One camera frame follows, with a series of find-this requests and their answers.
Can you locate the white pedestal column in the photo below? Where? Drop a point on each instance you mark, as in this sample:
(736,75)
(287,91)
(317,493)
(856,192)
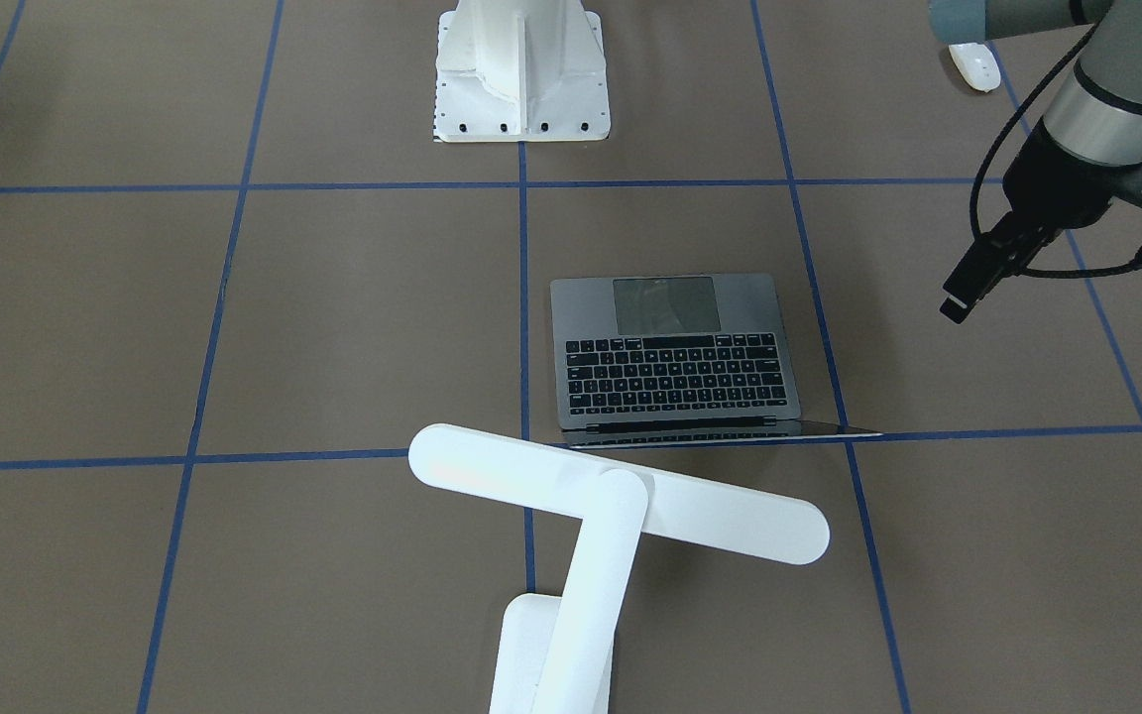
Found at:
(521,71)

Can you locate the grey laptop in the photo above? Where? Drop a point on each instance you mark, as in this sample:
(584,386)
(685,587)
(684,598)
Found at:
(687,359)

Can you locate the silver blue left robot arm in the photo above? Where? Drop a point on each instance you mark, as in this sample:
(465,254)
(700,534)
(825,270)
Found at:
(1085,151)

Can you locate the white computer mouse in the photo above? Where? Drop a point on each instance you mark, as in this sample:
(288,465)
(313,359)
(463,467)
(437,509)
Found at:
(976,66)

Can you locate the white desk lamp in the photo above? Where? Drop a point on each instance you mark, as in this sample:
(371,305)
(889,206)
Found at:
(556,652)

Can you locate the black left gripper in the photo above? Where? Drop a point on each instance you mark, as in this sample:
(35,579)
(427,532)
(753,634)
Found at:
(1057,185)

